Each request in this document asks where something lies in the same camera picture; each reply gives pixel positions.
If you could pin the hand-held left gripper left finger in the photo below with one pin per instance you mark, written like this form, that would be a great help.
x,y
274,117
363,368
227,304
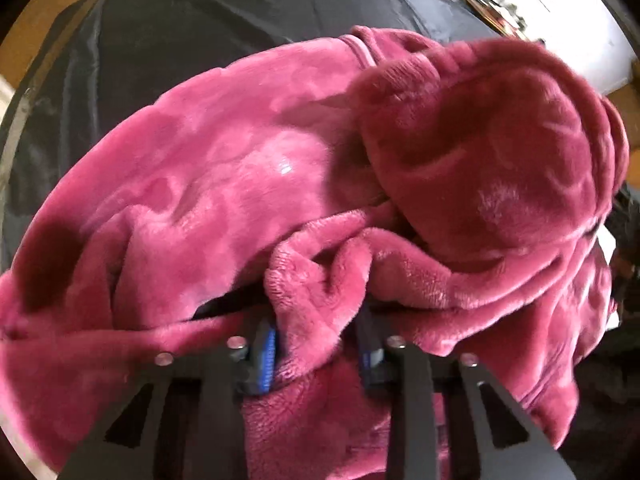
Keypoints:
x,y
268,360

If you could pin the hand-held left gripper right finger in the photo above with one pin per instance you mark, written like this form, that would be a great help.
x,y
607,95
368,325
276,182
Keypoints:
x,y
371,357

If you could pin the pink fleece robe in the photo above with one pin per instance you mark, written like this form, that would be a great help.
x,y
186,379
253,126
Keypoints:
x,y
250,170

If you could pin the cluttered shelf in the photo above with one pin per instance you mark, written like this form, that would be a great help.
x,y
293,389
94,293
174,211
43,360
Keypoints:
x,y
492,2

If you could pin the black cover sheet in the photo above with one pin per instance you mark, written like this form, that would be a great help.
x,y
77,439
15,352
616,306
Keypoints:
x,y
150,40

